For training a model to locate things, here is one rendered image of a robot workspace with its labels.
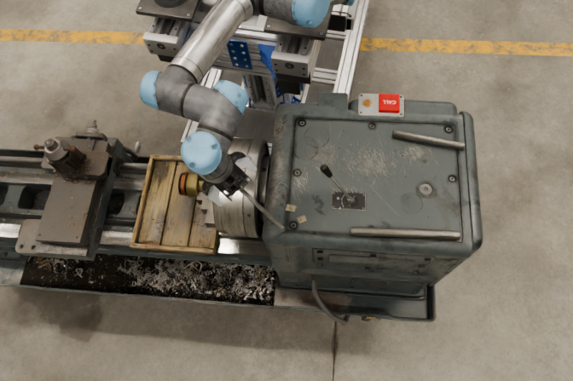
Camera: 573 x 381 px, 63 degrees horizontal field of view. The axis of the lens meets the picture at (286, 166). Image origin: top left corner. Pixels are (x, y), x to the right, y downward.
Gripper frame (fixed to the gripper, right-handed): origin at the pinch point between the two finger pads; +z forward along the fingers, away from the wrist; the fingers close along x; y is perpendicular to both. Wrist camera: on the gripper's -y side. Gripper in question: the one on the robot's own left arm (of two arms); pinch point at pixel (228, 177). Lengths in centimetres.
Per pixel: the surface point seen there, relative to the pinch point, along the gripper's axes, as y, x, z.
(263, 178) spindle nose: 2.9, 7.0, 17.7
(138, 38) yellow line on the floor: -161, 24, 163
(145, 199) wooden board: -30, -27, 46
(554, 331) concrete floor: 133, 55, 129
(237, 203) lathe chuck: 3.2, -3.6, 14.0
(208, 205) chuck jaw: -5.4, -10.8, 24.3
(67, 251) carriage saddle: -34, -57, 39
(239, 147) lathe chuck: -9.1, 8.8, 16.3
